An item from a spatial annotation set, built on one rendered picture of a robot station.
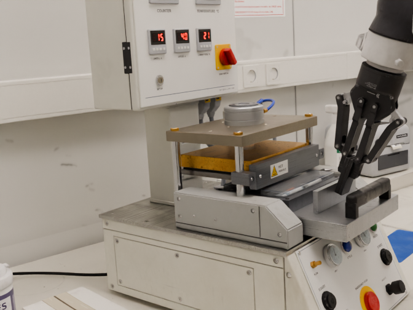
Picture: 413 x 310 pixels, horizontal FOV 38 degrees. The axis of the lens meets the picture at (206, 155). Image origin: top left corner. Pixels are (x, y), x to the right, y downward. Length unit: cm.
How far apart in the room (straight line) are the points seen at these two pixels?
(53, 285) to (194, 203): 47
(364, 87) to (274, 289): 37
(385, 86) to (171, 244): 49
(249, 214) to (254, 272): 10
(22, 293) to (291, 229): 67
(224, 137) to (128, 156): 69
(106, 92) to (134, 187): 58
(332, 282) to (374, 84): 34
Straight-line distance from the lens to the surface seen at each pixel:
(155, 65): 118
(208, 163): 113
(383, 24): 99
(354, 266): 115
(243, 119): 115
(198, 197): 108
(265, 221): 101
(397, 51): 99
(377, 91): 101
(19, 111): 150
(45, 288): 142
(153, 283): 122
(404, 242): 160
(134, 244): 123
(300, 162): 118
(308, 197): 111
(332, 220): 102
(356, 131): 106
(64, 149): 161
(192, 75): 126
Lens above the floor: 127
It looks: 11 degrees down
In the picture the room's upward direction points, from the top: 3 degrees counter-clockwise
